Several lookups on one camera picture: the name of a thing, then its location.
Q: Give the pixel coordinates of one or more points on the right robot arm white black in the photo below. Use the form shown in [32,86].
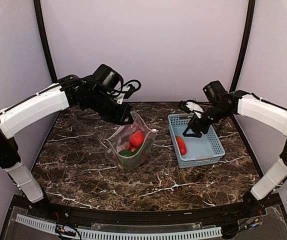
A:
[247,105]

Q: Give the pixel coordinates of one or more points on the black frame post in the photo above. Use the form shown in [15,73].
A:
[244,45]
[44,39]

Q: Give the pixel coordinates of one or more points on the green toy cucumber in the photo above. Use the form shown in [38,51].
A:
[142,148]

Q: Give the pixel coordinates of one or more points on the white slotted cable duct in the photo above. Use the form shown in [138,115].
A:
[100,231]

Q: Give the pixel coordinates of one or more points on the green toy lime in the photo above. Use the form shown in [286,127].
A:
[126,153]

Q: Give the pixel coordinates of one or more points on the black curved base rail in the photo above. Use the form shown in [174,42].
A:
[267,223]

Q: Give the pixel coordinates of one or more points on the light blue plastic basket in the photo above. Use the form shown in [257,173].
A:
[206,150]

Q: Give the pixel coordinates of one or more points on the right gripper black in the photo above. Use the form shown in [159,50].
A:
[194,123]

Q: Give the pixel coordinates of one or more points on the red round toy fruit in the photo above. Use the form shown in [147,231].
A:
[137,139]

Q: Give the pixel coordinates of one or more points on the black left frame post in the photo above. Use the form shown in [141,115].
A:
[44,39]

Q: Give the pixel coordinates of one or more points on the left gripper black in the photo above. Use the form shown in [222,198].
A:
[120,118]

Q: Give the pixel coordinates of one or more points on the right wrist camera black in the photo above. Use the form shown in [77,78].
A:
[214,91]

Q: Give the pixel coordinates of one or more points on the red toy berry bunch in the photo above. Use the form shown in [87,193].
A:
[125,146]

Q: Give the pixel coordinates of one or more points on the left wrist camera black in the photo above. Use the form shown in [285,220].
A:
[107,76]

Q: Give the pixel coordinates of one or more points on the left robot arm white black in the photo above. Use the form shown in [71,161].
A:
[104,95]

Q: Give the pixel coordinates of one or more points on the red toy chili pepper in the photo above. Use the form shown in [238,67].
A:
[181,145]

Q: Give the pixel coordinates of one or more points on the clear dotted zip top bag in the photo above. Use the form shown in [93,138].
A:
[123,134]

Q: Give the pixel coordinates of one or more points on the black right frame post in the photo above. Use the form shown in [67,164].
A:
[244,45]

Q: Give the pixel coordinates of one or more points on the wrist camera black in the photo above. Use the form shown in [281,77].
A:
[107,76]
[214,91]

